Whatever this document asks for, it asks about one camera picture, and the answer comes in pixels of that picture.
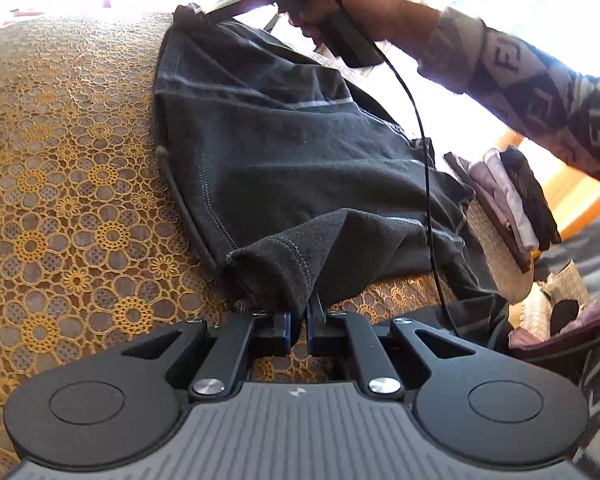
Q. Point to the lace cushion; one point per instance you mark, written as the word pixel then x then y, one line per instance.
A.
pixel 567 282

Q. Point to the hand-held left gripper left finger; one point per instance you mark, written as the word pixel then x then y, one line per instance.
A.
pixel 285 327

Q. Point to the person's right forearm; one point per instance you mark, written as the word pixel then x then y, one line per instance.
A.
pixel 530 85

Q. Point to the black folded garment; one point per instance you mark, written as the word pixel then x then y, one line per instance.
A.
pixel 530 195

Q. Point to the mauve grey folded garment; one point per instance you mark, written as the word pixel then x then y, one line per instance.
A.
pixel 500 202

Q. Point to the brown folded garment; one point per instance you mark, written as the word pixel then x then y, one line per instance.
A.
pixel 467 180

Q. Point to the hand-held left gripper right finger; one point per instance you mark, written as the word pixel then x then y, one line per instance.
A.
pixel 312 330

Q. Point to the dark grey thermal pants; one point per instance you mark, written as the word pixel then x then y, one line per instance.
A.
pixel 290 170

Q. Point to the grey knitted blanket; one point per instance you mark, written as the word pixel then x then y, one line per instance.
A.
pixel 595 245

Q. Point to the person's right hand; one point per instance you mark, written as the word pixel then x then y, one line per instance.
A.
pixel 385 15

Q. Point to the white folded garment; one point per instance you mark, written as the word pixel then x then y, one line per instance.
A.
pixel 505 180

